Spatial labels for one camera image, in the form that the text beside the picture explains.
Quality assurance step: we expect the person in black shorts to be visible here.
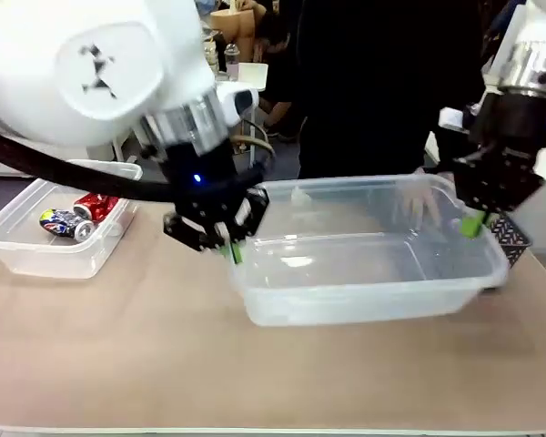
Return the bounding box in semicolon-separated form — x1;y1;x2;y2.
257;0;308;143

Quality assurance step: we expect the black mesh basket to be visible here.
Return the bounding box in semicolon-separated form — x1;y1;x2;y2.
487;212;534;270

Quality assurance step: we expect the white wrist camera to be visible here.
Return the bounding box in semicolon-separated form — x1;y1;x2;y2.
216;81;260;127
438;107;472;135

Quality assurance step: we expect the tan mannequin torso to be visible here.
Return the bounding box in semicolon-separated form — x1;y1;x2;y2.
208;7;259;61

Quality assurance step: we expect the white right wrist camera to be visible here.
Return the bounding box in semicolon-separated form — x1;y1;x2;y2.
438;107;472;135

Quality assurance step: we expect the black braided cable sleeve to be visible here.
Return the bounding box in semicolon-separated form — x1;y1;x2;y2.
0;125;268;205

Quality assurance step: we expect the person in black sweater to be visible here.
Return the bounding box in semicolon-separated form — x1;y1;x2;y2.
295;0;489;182

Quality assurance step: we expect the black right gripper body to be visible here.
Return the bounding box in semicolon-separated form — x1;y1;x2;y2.
470;85;546;159

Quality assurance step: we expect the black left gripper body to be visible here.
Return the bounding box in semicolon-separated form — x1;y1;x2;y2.
163;137;243;220

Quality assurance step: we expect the black sneaker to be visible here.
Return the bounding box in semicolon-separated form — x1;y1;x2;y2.
265;127;301;144

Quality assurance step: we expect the clear plastic bin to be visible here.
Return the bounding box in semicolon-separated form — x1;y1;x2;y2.
229;175;513;328
0;158;144;280

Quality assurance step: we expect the beige cable loop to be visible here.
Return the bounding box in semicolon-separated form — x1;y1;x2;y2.
234;135;278;172

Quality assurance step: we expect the person's left hand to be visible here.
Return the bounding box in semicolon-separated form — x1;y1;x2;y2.
393;180;443;229

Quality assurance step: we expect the crushed red can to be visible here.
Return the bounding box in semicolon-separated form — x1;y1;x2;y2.
72;192;120;225

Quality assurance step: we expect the crushed blue can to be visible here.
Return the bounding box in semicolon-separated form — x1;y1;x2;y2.
38;208;96;243

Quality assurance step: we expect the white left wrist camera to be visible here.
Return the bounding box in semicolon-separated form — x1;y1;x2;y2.
216;81;260;127

